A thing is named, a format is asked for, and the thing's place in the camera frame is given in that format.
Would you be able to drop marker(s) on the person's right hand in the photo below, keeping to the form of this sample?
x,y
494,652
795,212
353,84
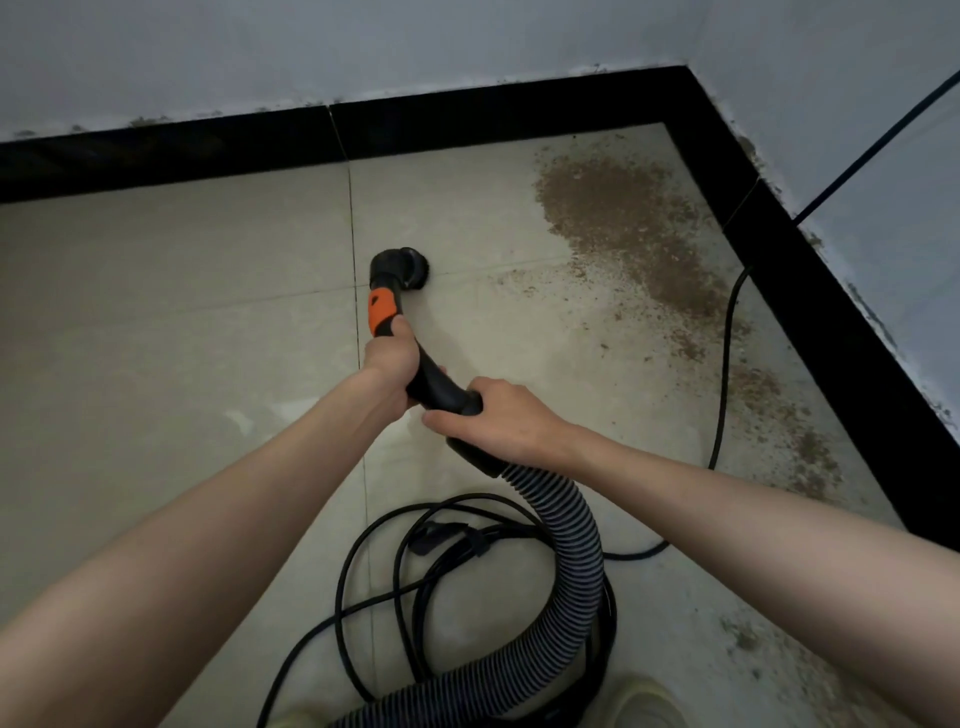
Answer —
x,y
503,428

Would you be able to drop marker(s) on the tiled floor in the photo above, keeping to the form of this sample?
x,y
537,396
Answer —
x,y
165,345

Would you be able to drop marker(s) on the person's right forearm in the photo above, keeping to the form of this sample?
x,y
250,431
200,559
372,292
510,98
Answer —
x,y
780,555

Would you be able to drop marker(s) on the brown sawdust dirt patch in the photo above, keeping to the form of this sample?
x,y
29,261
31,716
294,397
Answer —
x,y
645,225

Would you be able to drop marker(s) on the person's left hand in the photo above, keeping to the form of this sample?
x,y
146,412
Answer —
x,y
390,372

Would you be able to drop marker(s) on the person's left forearm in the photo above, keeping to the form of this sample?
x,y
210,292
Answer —
x,y
165,585

